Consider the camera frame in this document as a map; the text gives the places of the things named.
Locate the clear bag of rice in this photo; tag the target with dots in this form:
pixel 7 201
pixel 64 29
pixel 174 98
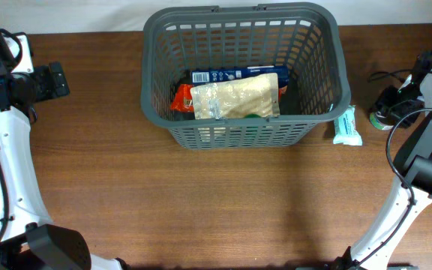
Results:
pixel 236 97

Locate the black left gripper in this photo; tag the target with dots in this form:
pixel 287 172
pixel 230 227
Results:
pixel 43 73

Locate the green lid glass jar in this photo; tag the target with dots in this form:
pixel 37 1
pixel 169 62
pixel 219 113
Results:
pixel 252 130

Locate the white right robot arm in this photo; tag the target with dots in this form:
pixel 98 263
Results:
pixel 411 189

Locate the grey plastic mesh basket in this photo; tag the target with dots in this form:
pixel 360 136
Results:
pixel 301 36

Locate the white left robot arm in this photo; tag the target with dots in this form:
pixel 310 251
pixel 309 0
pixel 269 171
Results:
pixel 28 237

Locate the tin can with pull tab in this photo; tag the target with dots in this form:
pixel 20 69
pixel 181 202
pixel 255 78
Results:
pixel 380 122

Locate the blue cardboard food box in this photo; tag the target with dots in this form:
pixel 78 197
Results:
pixel 200 77

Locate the orange spaghetti packet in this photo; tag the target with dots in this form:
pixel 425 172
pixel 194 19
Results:
pixel 182 98

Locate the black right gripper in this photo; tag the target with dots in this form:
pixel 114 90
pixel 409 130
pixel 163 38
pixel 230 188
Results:
pixel 383 100

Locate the green white tissue pack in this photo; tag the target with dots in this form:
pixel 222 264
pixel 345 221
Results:
pixel 345 129

